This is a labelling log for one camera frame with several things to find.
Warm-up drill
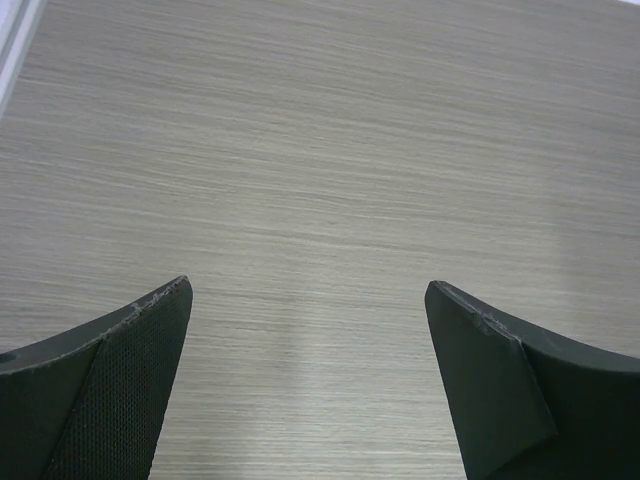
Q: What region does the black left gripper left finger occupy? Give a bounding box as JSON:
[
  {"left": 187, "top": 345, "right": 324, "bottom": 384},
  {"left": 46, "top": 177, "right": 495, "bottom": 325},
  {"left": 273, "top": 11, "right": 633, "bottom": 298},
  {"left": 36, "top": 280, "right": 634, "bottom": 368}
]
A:
[{"left": 1, "top": 276, "right": 193, "bottom": 479}]

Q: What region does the aluminium left corner post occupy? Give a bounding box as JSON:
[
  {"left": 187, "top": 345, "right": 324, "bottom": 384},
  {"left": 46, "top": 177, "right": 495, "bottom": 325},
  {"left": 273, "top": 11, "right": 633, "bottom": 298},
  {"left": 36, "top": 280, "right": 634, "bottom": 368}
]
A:
[{"left": 0, "top": 0, "right": 46, "bottom": 114}]

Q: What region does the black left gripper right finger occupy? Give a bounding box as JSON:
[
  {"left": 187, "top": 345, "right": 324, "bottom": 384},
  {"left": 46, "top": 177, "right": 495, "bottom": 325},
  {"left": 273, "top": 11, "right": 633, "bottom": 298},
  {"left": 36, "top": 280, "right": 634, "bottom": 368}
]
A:
[{"left": 424, "top": 281, "right": 639, "bottom": 479}]

